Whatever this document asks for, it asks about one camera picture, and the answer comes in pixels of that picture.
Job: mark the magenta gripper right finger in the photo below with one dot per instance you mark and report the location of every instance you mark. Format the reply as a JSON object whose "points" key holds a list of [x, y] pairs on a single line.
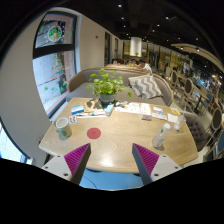
{"points": [[145, 160]]}

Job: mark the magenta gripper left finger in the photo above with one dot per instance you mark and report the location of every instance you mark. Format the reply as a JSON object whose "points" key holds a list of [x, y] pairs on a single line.
{"points": [[77, 160]]}

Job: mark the clear plastic water bottle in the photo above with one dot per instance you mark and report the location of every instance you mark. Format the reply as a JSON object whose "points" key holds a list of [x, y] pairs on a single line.
{"points": [[160, 136]]}

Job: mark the red round coaster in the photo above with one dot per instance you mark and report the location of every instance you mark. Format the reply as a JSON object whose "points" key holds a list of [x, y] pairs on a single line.
{"points": [[93, 133]]}

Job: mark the small patterned card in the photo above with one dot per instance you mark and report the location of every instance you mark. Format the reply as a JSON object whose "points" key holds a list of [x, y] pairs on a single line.
{"points": [[72, 119]]}

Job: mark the small purple white box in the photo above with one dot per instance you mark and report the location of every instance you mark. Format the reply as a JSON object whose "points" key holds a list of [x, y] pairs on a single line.
{"points": [[146, 117]]}

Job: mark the white paper napkin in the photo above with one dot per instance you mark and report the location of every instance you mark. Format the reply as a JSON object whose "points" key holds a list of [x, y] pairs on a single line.
{"points": [[173, 118]]}

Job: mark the clear drinking glass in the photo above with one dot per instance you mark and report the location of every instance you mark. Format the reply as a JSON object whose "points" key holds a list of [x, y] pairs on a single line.
{"points": [[181, 120]]}

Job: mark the white paper leaflets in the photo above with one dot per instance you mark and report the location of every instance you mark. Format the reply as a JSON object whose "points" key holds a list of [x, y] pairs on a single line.
{"points": [[130, 107]]}

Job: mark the white tissue pack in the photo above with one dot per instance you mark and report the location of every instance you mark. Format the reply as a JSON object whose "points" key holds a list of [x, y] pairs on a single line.
{"points": [[109, 109]]}

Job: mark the grey tufted chair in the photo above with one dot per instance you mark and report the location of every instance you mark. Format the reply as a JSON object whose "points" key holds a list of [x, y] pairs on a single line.
{"points": [[197, 130]]}

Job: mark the grey zigzag cushion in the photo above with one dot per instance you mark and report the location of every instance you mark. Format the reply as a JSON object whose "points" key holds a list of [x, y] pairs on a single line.
{"points": [[145, 86]]}

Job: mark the green potted plant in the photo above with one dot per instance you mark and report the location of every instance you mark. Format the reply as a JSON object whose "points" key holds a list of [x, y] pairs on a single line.
{"points": [[105, 85]]}

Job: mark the wooden round-back chair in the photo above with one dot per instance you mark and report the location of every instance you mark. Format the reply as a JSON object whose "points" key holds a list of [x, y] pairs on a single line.
{"points": [[187, 97]]}

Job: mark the person in white shirt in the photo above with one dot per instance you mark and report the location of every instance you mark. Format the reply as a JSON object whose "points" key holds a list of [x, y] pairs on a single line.
{"points": [[144, 66]]}

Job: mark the decorated glass window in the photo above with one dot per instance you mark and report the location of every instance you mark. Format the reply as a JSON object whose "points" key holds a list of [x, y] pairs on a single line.
{"points": [[54, 58]]}

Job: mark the white cylindrical pillar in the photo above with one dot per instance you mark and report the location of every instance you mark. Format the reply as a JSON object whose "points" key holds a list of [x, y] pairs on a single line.
{"points": [[136, 46]]}

